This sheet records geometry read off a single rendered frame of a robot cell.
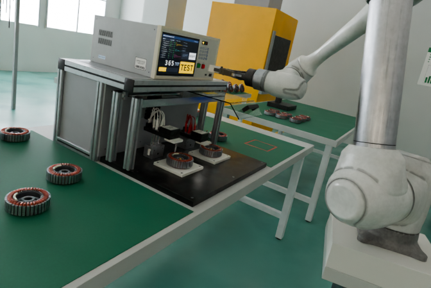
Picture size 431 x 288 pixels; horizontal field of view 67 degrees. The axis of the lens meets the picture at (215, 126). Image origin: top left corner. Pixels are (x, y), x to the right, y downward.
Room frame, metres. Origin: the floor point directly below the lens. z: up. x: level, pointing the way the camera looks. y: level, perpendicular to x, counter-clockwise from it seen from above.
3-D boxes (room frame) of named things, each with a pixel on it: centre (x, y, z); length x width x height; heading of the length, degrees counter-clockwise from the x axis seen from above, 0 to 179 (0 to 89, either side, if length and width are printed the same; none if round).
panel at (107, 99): (1.51, 0.28, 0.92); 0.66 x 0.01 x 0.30; 151
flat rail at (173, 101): (1.44, 0.15, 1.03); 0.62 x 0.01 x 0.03; 151
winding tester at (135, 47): (1.56, 0.33, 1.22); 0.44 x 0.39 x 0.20; 151
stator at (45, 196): (0.82, 0.48, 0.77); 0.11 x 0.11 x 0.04
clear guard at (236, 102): (1.53, -0.01, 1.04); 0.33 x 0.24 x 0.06; 61
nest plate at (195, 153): (1.50, 0.00, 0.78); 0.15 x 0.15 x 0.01; 61
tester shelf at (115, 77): (1.55, 0.34, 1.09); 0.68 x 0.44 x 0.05; 151
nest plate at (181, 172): (1.28, 0.12, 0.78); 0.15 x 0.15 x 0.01; 61
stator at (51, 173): (1.03, 0.48, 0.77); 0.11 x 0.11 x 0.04
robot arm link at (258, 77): (1.37, -0.15, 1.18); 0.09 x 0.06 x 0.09; 151
